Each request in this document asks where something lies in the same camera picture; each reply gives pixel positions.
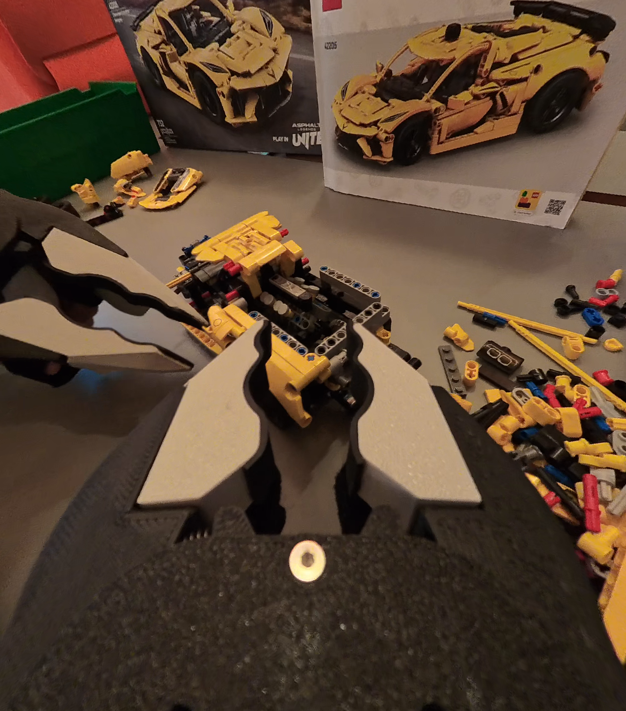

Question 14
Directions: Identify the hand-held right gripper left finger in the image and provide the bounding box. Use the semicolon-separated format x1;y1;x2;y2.
136;320;283;532

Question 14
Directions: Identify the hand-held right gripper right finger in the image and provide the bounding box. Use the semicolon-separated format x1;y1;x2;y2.
341;325;483;532

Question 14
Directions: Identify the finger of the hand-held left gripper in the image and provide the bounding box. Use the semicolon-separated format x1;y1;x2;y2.
40;226;208;330
0;295;216;374

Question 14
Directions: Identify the yellow toy car chassis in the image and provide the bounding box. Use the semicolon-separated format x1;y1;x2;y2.
167;211;423;430

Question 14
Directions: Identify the grey desk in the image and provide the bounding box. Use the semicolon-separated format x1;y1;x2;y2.
0;131;626;711

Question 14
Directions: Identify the black toy beam piece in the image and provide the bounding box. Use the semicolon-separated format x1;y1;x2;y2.
84;200;126;224

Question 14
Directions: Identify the small yellow toy piece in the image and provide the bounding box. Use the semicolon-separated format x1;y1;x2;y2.
113;181;147;208
71;177;101;208
110;149;155;182

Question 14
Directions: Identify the yellow toy car hood panel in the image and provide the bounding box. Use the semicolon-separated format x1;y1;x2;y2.
138;166;206;213

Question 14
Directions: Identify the green plastic bin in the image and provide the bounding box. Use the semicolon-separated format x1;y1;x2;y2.
0;80;163;204

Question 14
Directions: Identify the pile of small toy pieces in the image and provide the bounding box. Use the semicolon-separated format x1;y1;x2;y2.
436;267;626;667

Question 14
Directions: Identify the orange bag-shaped storage box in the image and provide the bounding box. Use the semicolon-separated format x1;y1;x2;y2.
0;0;138;119

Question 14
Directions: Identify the toy car set box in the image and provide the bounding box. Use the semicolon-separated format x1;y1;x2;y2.
106;0;325;157

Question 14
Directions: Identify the toy car instruction booklet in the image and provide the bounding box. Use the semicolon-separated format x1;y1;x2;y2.
311;0;626;231

